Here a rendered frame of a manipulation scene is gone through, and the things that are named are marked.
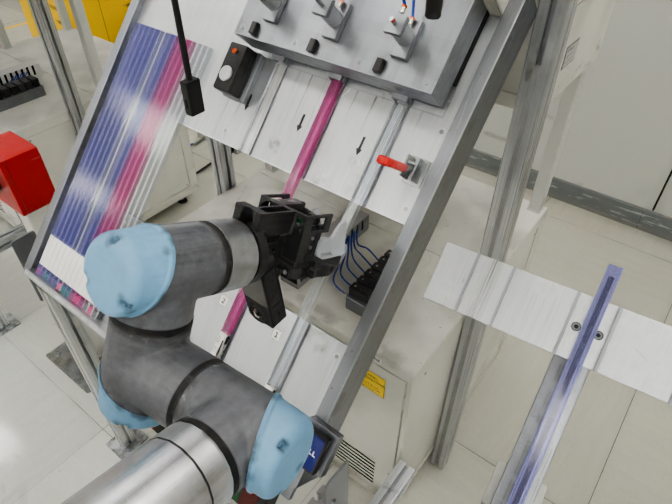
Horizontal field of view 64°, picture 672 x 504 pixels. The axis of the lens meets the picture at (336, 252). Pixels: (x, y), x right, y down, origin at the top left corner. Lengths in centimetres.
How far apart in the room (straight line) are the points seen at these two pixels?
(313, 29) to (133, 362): 51
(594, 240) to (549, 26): 172
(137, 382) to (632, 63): 212
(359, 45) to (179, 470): 55
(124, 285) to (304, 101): 47
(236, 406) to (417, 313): 70
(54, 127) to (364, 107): 140
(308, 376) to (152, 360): 31
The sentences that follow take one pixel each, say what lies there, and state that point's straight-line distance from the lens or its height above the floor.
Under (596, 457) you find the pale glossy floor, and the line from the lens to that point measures 178.
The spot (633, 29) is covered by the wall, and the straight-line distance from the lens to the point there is 232.
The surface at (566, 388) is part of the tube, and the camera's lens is 60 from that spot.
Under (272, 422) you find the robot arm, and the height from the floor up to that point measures 105.
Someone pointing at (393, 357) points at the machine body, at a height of 62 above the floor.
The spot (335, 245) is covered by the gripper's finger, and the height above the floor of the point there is 99.
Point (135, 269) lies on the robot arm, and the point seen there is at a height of 114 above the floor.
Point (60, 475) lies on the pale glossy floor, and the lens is 177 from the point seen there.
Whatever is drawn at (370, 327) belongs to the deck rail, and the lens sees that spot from 71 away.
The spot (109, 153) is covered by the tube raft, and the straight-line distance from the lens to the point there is 107.
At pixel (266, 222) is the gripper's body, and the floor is 109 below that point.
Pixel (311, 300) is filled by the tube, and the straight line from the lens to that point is 75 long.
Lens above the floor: 144
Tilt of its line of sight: 41 degrees down
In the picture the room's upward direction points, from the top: straight up
